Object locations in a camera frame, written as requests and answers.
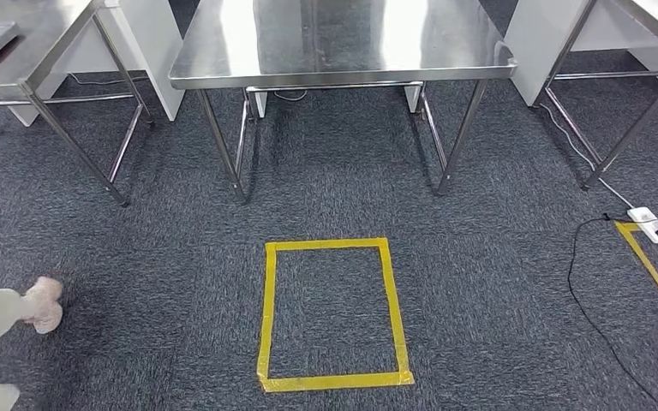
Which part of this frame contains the person's hand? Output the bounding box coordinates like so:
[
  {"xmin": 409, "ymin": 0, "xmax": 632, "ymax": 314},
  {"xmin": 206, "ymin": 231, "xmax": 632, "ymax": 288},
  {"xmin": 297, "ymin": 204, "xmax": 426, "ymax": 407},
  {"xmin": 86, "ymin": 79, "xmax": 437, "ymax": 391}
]
[{"xmin": 22, "ymin": 276, "xmax": 64, "ymax": 335}]

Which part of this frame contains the stainless steel workbench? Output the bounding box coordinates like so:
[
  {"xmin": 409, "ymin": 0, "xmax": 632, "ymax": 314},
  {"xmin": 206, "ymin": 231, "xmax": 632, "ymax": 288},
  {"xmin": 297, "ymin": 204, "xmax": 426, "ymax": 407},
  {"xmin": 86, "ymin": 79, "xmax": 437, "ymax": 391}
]
[{"xmin": 168, "ymin": 0, "xmax": 517, "ymax": 206}]

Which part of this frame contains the yellow floor tape square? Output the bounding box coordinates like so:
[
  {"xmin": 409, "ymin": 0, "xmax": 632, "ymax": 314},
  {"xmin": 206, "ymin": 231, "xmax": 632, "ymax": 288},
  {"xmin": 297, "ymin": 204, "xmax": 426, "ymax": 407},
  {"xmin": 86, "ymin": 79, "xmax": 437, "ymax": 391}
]
[
  {"xmin": 256, "ymin": 236, "xmax": 416, "ymax": 394},
  {"xmin": 614, "ymin": 219, "xmax": 658, "ymax": 337}
]

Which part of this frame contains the stainless steel table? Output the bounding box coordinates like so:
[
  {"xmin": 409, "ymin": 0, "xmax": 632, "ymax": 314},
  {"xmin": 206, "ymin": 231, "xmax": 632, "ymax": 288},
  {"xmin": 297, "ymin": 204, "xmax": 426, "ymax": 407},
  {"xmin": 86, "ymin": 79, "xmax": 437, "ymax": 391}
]
[
  {"xmin": 0, "ymin": 0, "xmax": 154, "ymax": 208},
  {"xmin": 535, "ymin": 0, "xmax": 658, "ymax": 191}
]

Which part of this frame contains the white desk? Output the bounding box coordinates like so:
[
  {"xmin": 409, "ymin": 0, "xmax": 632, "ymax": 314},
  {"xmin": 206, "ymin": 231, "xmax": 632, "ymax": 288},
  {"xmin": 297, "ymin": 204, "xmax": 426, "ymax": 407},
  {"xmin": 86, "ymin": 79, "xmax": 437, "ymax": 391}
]
[
  {"xmin": 8, "ymin": 0, "xmax": 187, "ymax": 127},
  {"xmin": 505, "ymin": 0, "xmax": 658, "ymax": 108}
]

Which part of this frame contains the white power strip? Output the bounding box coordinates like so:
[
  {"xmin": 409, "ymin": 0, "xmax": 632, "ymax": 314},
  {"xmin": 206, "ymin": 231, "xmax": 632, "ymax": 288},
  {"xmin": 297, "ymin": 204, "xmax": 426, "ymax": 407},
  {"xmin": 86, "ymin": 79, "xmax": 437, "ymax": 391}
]
[{"xmin": 626, "ymin": 206, "xmax": 658, "ymax": 246}]

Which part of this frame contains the thin black floor cable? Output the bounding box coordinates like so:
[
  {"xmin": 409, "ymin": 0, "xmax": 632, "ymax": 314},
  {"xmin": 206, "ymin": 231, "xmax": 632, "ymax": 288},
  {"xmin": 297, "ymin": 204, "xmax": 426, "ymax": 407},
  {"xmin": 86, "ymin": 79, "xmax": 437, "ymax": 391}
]
[{"xmin": 565, "ymin": 214, "xmax": 658, "ymax": 411}]

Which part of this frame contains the white floor cable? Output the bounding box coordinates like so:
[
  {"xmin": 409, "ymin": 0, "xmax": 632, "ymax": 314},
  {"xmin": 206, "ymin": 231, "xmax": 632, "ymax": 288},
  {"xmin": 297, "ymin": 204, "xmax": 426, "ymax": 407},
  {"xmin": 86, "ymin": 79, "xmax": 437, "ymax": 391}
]
[{"xmin": 539, "ymin": 102, "xmax": 637, "ymax": 211}]

